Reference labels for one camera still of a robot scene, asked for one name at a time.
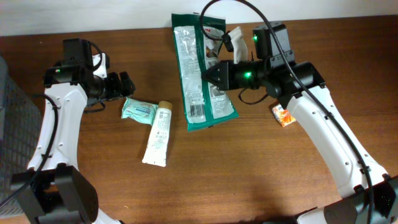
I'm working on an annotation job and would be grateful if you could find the orange tissue pack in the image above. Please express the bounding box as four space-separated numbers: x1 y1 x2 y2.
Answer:
272 104 297 127

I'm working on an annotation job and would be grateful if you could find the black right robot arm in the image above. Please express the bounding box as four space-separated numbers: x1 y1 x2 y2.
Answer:
201 22 397 223

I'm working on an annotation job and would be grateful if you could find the white cream tube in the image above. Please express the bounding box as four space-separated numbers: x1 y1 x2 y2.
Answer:
142 101 172 167

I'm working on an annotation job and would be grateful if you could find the mint wipes pack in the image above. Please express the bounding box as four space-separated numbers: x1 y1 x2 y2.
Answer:
121 98 159 125

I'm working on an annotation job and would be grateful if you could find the grey plastic basket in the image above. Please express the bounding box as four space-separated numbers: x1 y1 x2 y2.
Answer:
1 58 41 201

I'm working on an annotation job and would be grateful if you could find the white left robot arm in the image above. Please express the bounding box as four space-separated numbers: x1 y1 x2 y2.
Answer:
11 68 135 223

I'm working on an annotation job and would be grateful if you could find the green glove package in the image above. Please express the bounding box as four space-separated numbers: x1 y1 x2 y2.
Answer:
171 13 239 132

